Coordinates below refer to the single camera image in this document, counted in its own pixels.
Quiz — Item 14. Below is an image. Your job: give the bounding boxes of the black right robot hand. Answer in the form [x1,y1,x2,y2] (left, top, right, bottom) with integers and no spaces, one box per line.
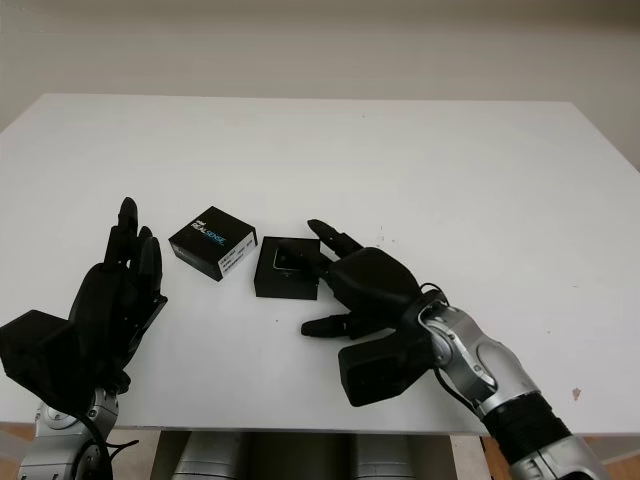
[300,218,437,346]

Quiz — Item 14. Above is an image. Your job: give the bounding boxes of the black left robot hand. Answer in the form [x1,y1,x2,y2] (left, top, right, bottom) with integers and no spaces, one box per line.
[67,197,169,391]

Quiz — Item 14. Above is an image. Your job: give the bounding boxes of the small silver depth camera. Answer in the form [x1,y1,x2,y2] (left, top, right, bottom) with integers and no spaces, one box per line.
[272,243,309,274]

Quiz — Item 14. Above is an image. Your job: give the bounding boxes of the black printed box lid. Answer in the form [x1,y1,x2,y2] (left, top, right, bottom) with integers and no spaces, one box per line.
[167,204,257,284]

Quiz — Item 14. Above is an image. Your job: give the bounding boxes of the black box base foam insert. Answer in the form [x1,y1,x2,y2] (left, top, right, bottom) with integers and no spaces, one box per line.
[253,236,321,301]

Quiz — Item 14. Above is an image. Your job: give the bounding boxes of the white table leg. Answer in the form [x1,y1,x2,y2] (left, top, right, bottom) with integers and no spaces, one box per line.
[451,433,485,480]
[152,430,189,480]

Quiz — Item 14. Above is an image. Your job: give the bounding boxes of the grey robot right thigh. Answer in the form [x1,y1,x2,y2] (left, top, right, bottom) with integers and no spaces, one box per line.
[349,433,416,480]

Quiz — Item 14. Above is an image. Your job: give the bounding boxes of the grey robot thigh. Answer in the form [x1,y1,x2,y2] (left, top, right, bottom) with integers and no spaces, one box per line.
[349,433,416,480]
[172,432,251,480]

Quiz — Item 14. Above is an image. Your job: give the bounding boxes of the grey robot left thigh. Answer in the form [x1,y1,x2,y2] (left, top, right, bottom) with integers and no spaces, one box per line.
[172,432,251,480]

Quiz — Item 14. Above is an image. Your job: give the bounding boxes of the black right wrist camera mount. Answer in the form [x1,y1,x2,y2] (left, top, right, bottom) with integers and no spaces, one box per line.
[338,327,434,409]

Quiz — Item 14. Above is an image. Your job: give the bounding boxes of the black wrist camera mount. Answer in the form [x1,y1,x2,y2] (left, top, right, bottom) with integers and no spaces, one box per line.
[338,327,434,409]
[0,309,97,407]

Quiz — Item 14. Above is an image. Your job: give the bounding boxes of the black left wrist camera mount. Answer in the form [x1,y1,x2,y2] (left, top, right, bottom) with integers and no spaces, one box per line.
[0,309,97,407]

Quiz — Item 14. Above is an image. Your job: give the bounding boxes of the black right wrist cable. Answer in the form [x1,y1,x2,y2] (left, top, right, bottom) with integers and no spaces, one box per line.
[418,282,482,412]

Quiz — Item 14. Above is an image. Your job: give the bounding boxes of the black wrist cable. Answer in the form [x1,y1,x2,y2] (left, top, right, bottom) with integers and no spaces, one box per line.
[74,409,141,480]
[418,282,482,412]

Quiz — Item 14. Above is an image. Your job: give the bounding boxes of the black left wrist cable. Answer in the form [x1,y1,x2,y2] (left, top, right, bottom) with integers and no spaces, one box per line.
[74,409,141,480]

